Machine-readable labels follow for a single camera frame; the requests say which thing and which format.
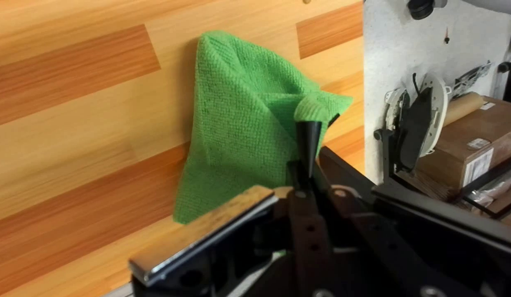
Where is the cardboard box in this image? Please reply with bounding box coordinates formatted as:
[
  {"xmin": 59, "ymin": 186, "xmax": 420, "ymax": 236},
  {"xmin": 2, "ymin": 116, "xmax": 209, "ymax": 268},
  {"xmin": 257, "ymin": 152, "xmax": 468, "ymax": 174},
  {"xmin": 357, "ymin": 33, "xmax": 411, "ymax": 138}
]
[{"xmin": 416, "ymin": 96, "xmax": 511, "ymax": 191}]

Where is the brown paper roll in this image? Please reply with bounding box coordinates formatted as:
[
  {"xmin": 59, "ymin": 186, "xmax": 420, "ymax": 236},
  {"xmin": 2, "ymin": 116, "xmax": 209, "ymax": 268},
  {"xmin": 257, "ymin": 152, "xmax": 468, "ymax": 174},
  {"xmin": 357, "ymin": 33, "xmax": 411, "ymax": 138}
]
[{"xmin": 443, "ymin": 92, "xmax": 485, "ymax": 127}]

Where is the black caster wheel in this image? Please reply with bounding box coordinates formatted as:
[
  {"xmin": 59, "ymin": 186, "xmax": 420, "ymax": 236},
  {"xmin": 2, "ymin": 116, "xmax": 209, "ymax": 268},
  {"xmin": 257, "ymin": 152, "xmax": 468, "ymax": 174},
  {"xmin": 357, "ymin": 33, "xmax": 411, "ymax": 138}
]
[{"xmin": 406, "ymin": 0, "xmax": 448, "ymax": 20}]

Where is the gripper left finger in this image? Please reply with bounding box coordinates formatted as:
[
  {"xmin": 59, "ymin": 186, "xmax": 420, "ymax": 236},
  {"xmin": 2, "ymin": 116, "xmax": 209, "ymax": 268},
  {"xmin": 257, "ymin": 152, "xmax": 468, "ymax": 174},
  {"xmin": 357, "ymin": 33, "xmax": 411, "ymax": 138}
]
[{"xmin": 130, "ymin": 122, "xmax": 336, "ymax": 297}]

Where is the silver metal bracket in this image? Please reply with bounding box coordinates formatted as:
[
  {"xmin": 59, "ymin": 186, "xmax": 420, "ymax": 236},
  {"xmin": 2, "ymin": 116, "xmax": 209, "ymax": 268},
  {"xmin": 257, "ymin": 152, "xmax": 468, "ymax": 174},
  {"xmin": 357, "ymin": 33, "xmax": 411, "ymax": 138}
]
[{"xmin": 452, "ymin": 61, "xmax": 493, "ymax": 99}]

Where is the white round device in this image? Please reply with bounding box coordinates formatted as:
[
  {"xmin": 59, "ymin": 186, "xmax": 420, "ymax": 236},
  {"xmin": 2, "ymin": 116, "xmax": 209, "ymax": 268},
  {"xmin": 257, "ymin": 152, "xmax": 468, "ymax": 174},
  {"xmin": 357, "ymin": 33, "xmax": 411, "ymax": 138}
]
[{"xmin": 383, "ymin": 72, "xmax": 452, "ymax": 172}]

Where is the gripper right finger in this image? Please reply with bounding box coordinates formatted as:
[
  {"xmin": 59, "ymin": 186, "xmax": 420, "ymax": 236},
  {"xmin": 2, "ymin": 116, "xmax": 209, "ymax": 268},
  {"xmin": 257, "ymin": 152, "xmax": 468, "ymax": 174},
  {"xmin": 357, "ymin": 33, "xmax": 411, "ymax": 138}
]
[{"xmin": 309, "ymin": 122, "xmax": 511, "ymax": 297}]

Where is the black metal stand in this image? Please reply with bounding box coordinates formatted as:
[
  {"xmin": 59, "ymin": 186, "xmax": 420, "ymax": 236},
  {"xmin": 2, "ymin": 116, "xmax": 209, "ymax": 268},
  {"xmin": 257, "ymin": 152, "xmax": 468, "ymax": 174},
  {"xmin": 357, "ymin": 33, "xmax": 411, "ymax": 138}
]
[{"xmin": 373, "ymin": 128, "xmax": 409, "ymax": 186}]

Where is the green microfibre towel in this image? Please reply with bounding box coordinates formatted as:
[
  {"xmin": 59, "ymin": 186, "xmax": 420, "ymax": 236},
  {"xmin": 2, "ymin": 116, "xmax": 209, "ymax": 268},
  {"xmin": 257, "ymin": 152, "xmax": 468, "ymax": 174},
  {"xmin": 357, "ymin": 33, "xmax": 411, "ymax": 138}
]
[{"xmin": 173, "ymin": 30, "xmax": 354, "ymax": 225}]

